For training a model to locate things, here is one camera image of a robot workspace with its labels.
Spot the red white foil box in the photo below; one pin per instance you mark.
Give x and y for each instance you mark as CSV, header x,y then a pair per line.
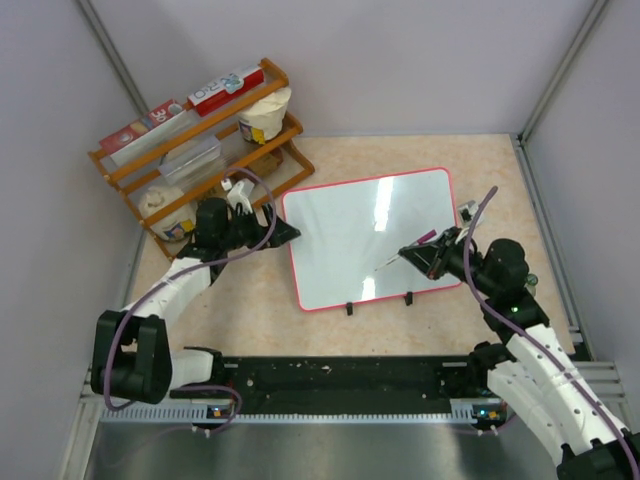
x,y
224,89

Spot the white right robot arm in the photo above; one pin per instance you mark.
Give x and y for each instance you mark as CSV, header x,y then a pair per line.
x,y
528,368

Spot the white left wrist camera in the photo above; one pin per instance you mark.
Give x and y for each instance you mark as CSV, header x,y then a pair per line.
x,y
238,195

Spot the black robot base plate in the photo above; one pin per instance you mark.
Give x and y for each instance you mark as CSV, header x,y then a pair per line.
x,y
352,384

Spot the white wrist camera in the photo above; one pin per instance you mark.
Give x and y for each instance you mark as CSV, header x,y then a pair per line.
x,y
238,195
466,213

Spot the pink-framed whiteboard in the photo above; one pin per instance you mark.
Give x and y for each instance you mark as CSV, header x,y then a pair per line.
x,y
351,232

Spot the red grey wrap box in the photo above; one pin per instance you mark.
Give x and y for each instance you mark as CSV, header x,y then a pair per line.
x,y
147,132

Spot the orange wooden shelf rack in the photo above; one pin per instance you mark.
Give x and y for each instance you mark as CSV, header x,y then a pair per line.
x,y
167,212

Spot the dark brown small box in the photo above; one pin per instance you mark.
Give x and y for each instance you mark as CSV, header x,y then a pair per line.
x,y
266,165

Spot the silver foil box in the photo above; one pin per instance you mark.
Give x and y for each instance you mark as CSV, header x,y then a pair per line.
x,y
188,158

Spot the white bag upper shelf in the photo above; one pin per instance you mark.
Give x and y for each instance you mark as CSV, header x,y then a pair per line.
x,y
262,121

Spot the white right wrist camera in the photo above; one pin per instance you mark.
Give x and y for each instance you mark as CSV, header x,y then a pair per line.
x,y
466,213

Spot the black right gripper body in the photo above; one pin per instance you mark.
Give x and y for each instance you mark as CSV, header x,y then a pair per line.
x,y
454,244

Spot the clear tape roll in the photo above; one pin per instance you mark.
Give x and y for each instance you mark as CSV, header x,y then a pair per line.
x,y
531,281

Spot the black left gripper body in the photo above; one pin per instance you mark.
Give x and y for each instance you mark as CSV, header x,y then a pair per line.
x,y
240,232

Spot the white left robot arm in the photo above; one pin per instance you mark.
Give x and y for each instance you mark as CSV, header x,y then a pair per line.
x,y
132,359

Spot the grey slotted cable duct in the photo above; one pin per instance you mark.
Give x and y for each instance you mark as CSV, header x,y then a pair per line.
x,y
489,412

